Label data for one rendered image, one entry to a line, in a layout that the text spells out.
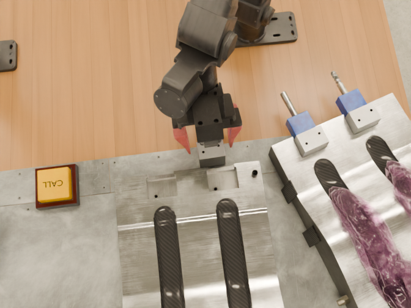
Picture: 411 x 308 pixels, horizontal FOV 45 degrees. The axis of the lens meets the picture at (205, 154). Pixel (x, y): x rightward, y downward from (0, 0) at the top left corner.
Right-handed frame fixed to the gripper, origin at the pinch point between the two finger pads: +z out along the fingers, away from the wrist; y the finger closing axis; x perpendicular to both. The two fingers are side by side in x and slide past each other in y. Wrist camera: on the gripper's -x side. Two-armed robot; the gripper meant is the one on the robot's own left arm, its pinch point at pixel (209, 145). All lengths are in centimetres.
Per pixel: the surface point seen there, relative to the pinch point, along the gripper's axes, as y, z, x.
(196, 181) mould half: -3.4, -0.2, -8.9
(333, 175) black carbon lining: 21.5, 4.3, -8.4
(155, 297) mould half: -13.0, 8.8, -24.8
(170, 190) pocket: -8.4, 2.2, -7.7
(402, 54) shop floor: 82, 50, 87
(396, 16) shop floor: 85, 42, 103
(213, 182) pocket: -0.4, 2.2, -7.5
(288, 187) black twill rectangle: 13.0, 5.3, -9.0
